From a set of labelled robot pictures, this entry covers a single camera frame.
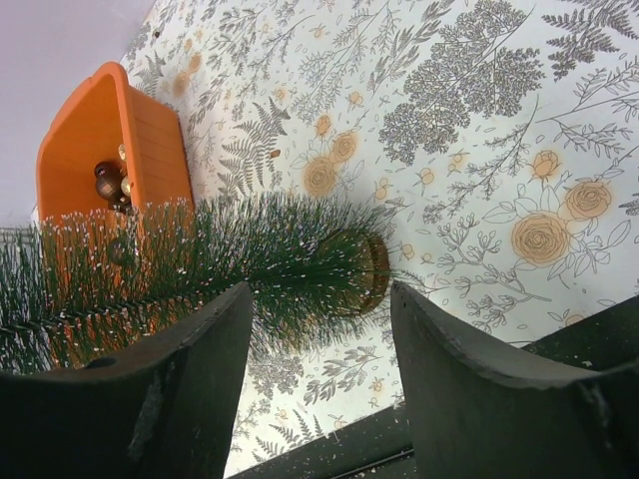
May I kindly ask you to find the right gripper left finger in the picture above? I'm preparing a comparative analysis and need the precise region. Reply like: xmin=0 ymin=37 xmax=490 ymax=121
xmin=1 ymin=283 xmax=253 ymax=478

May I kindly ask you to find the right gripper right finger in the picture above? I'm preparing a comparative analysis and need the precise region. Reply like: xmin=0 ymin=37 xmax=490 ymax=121
xmin=389 ymin=280 xmax=639 ymax=479

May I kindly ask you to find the small green christmas tree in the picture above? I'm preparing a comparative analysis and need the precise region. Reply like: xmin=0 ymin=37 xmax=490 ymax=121
xmin=1 ymin=194 xmax=412 ymax=374

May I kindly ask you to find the orange plastic bin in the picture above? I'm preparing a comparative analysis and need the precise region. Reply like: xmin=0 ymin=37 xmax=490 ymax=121
xmin=35 ymin=61 xmax=196 ymax=370

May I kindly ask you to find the small gold bauble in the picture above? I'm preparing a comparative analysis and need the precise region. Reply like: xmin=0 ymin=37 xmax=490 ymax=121
xmin=120 ymin=176 xmax=132 ymax=197

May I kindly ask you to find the small dark brown bauble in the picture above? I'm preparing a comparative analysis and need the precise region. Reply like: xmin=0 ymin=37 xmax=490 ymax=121
xmin=94 ymin=161 xmax=121 ymax=178

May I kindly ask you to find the floral table mat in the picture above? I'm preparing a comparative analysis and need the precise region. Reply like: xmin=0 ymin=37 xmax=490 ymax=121
xmin=122 ymin=1 xmax=638 ymax=346

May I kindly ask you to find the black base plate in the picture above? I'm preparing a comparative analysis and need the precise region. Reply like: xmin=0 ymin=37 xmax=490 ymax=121
xmin=239 ymin=296 xmax=639 ymax=479

